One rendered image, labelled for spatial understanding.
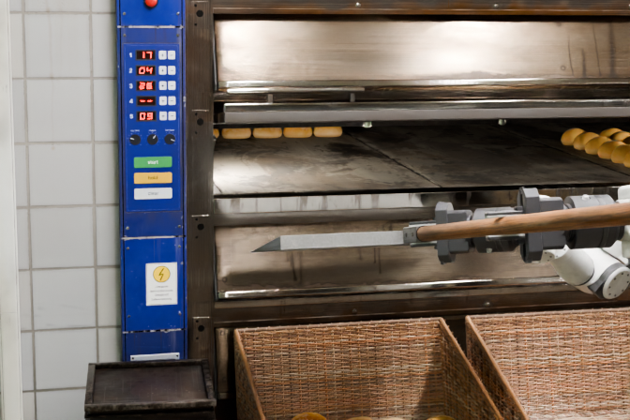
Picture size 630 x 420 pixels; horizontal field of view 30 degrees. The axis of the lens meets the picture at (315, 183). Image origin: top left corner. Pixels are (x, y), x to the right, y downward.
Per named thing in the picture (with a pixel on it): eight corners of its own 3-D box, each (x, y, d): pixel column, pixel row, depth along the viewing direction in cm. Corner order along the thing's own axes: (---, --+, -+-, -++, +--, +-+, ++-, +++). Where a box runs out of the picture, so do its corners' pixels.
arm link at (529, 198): (529, 185, 189) (601, 181, 190) (513, 188, 199) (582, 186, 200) (533, 262, 188) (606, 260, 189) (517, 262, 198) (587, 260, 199)
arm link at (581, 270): (531, 249, 239) (566, 286, 253) (565, 277, 232) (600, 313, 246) (565, 210, 239) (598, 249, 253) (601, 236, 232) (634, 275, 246)
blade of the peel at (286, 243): (534, 238, 250) (533, 225, 250) (280, 249, 237) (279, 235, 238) (474, 242, 285) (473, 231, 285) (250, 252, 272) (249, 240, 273)
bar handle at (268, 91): (228, 112, 274) (227, 112, 276) (365, 111, 282) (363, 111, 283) (228, 87, 274) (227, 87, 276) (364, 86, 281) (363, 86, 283)
